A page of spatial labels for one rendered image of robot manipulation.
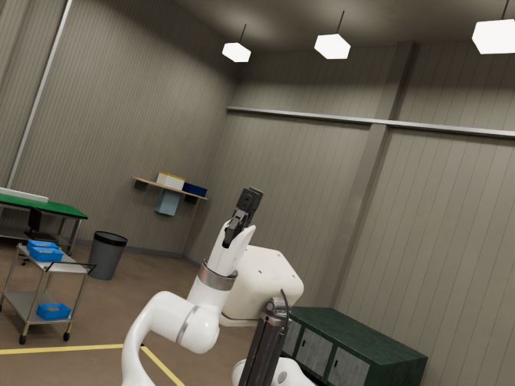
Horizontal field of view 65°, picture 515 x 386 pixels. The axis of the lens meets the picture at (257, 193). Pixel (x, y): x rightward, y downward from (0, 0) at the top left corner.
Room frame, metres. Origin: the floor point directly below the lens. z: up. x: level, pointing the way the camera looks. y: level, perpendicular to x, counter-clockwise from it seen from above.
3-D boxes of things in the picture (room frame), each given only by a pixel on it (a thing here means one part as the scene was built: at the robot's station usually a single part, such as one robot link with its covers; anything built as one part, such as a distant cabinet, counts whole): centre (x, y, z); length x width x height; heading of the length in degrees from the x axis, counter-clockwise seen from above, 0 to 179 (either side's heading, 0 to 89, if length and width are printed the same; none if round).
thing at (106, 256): (7.12, 2.22, 0.36); 0.58 x 0.57 x 0.72; 45
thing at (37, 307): (4.52, 1.94, 0.46); 0.98 x 0.57 x 0.93; 45
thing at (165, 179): (9.62, 2.06, 1.91); 0.54 x 0.45 x 0.30; 135
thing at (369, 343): (6.06, -1.98, 0.34); 1.79 x 1.58 x 0.68; 45
